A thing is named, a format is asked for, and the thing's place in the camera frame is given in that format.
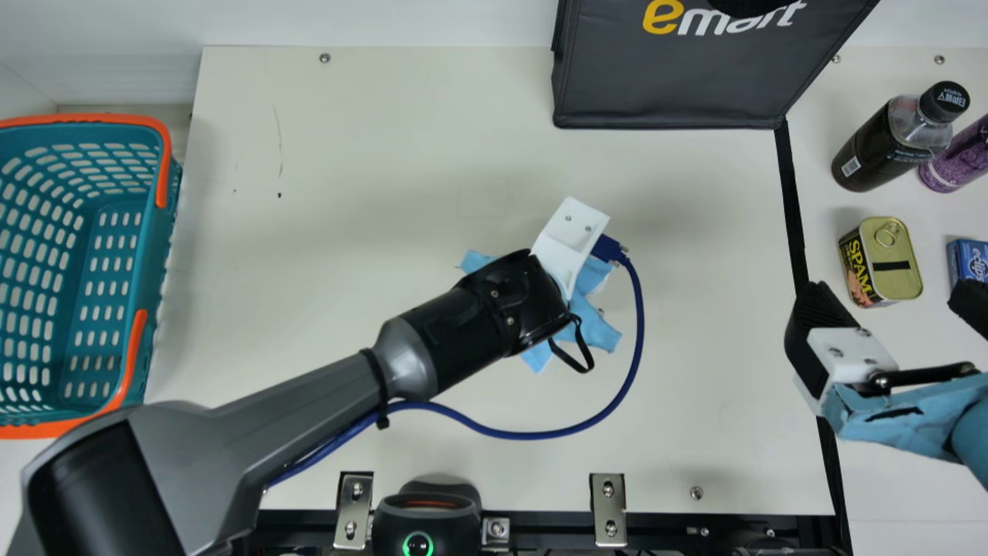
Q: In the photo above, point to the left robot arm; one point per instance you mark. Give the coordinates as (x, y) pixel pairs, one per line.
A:
(231, 455)

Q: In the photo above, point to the dark coffee bottle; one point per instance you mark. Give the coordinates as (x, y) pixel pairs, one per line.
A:
(872, 158)

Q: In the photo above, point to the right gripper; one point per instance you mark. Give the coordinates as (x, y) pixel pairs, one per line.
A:
(903, 417)

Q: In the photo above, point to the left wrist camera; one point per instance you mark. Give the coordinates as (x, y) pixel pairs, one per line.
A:
(567, 239)

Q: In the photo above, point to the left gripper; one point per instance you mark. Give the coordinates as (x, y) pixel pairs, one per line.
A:
(598, 328)

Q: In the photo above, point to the black device with green light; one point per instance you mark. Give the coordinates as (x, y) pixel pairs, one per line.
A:
(424, 525)

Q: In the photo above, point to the gold rectangular tin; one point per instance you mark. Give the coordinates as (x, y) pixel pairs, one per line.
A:
(888, 262)

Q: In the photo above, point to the small blue box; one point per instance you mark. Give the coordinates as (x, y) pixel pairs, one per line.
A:
(969, 262)

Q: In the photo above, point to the black strip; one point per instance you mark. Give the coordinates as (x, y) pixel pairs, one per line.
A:
(796, 232)

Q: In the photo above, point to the teal shopping basket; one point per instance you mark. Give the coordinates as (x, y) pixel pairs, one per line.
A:
(85, 119)

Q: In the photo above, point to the purple can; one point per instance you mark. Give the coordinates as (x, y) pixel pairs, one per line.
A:
(965, 162)

